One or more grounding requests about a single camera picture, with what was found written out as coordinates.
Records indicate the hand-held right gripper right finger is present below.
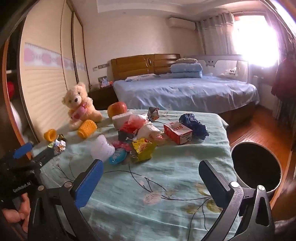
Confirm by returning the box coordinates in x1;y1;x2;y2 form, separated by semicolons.
198;159;275;241

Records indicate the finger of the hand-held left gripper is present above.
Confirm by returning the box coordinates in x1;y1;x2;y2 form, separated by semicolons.
32;147;57;167
7;142;34;160

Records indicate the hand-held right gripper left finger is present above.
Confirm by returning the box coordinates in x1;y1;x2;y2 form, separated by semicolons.
28;159;104;241

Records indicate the white foam fruit net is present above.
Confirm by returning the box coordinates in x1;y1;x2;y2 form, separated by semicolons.
91;134;115;163

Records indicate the blue oval toy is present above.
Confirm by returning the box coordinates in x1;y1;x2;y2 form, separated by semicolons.
109;148;127;165

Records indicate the round trash bin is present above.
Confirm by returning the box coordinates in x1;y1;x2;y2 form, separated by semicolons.
231;142;282;194

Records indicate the pink candy wrapper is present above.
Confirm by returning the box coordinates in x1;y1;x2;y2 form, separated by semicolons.
112;140;132;153

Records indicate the large yellow foam fruit net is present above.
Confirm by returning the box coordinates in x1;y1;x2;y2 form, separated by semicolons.
77;119;97;139

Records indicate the yellow snack packet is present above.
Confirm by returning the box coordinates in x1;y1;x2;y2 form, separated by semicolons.
132;138;158;163

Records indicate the red white carton box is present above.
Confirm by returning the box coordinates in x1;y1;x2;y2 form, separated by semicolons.
163;121;193;145

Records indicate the dark blue plastic bag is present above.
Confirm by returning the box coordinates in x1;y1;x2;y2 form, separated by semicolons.
179;113;210;141

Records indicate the white foam block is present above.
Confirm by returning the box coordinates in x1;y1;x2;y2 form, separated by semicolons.
112;112;133;130

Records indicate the white plastic bag red print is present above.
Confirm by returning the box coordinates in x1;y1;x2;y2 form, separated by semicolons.
136;123;163;142

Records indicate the silver foil wrapper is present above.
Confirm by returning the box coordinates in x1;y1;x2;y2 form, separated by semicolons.
147;107;160;122

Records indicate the person's left hand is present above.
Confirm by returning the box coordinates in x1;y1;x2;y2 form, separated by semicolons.
2;193;31;229

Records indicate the crumpled paper wrapper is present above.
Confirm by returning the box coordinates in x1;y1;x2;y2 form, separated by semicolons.
47;134;67;156

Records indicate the small yellow foam fruit net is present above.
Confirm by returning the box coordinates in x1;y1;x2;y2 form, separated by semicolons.
44;129;57;142

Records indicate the green floral blanket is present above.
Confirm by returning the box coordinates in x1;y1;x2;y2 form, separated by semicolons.
30;109;240;241

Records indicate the cream sliding door wardrobe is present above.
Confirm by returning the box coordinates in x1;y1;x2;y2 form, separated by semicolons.
7;0;90;144

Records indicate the beige teddy bear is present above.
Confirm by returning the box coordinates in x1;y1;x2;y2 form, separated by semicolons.
62;82;103;131

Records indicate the red yellow apple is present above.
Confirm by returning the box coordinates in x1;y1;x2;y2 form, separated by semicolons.
107;101;128;118

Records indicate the wooden nightstand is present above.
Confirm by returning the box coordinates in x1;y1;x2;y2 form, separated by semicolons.
88;86;116;110

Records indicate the bed with blue sheet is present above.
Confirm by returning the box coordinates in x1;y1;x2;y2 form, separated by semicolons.
112;74;259;121

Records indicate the flat blue white pillow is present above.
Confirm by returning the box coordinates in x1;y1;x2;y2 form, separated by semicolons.
125;74;155;82

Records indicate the folded blue quilt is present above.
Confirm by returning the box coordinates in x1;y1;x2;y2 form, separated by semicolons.
170;62;203;79

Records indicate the wooden headboard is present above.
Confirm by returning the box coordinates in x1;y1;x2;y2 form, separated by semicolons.
110;54;181;81

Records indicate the red coat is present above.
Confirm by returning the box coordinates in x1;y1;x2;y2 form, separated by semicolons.
271;58;296;102

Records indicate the patterned curtain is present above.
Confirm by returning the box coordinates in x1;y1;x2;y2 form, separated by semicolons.
196;11;238;56

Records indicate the white air conditioner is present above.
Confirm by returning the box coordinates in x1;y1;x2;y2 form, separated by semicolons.
168;17;196;30

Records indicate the grey bed guard rail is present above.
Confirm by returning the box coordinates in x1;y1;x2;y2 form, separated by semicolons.
185;54;249;82

